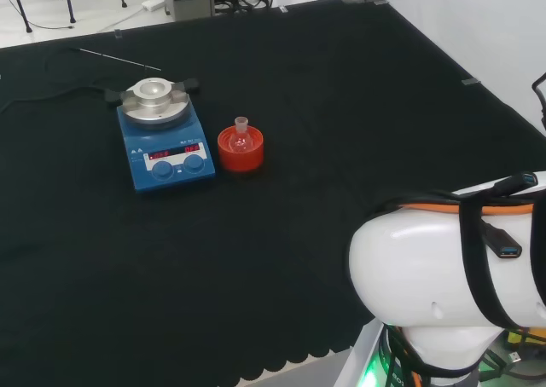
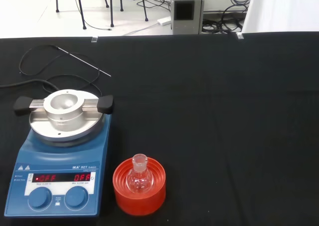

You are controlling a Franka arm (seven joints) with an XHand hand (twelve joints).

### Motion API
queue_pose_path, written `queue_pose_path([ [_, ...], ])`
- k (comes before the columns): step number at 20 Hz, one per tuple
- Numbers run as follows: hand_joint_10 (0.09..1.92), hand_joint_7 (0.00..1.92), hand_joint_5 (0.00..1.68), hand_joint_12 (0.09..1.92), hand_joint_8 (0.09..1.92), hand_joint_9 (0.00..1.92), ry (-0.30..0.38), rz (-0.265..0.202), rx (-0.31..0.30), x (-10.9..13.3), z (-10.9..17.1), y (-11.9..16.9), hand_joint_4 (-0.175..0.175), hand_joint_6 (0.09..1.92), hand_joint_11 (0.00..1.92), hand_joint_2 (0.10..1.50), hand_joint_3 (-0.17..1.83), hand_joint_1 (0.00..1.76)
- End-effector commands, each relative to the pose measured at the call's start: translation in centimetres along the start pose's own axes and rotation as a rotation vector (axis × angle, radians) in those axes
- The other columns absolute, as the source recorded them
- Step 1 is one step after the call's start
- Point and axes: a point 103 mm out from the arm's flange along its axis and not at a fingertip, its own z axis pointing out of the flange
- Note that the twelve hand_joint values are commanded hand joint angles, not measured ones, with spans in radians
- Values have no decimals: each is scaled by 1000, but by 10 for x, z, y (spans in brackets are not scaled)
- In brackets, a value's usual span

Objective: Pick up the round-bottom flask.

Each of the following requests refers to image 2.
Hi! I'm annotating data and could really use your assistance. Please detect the white power strip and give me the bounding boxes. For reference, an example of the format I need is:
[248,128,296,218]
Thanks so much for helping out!
[157,16,172,26]

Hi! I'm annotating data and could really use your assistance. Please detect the blue-base magnetic stirrer heater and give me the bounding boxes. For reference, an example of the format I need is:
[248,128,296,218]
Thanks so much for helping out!
[3,88,113,218]

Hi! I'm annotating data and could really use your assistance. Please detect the pale board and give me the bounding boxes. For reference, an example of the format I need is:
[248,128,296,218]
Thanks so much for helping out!
[241,0,319,34]

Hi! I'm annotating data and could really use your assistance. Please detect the metal heating block black handles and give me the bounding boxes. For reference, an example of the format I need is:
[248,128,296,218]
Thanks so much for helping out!
[12,89,114,131]

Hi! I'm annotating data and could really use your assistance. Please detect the white floor cable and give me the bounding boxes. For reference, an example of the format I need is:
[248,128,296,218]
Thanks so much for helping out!
[122,23,160,36]

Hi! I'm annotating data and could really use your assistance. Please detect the grey metal box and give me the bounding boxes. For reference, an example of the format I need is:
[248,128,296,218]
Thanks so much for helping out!
[170,0,205,35]

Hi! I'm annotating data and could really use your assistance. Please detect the steel temperature probe with cable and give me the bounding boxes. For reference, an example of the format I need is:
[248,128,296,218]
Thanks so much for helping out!
[18,44,112,94]

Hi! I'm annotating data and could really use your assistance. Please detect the thin black floor cable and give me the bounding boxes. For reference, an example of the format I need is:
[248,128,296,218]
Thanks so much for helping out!
[74,0,112,31]

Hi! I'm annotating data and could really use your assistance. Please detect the black tripod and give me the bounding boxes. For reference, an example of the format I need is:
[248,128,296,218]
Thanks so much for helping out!
[54,0,110,30]
[109,0,150,28]

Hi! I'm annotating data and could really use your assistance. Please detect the orange ribbed flask stand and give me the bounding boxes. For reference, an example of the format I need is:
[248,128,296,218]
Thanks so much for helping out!
[112,156,166,216]

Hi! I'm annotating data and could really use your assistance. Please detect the black cable bundle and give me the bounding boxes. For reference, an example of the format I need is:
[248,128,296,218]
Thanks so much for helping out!
[201,0,253,34]

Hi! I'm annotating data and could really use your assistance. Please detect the black bench cloth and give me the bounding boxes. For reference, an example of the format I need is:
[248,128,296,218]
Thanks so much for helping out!
[0,31,319,226]

